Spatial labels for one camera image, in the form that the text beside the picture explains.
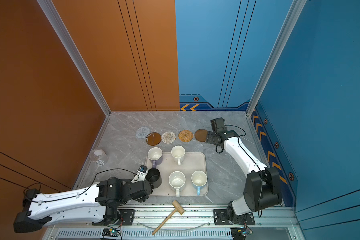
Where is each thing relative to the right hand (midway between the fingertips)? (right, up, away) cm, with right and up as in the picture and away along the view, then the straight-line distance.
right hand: (212, 138), depth 88 cm
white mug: (-21, -10, +5) cm, 24 cm away
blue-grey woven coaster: (-48, +2, +20) cm, 52 cm away
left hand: (-36, -24, -15) cm, 45 cm away
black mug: (-34, -21, -4) cm, 40 cm away
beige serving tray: (-14, -24, -1) cm, 27 cm away
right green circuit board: (+10, -43, -18) cm, 48 cm away
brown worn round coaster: (-38, -1, +14) cm, 41 cm away
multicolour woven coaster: (-28, -1, +17) cm, 33 cm away
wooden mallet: (-20, -34, -13) cm, 41 cm away
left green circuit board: (-52, -44, -17) cm, 70 cm away
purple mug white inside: (-35, -12, +6) cm, 38 cm away
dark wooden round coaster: (-5, +1, +21) cm, 21 cm away
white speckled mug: (-21, -25, -3) cm, 32 cm away
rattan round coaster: (-16, 0, +17) cm, 24 cm away
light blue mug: (-8, -23, -3) cm, 25 cm away
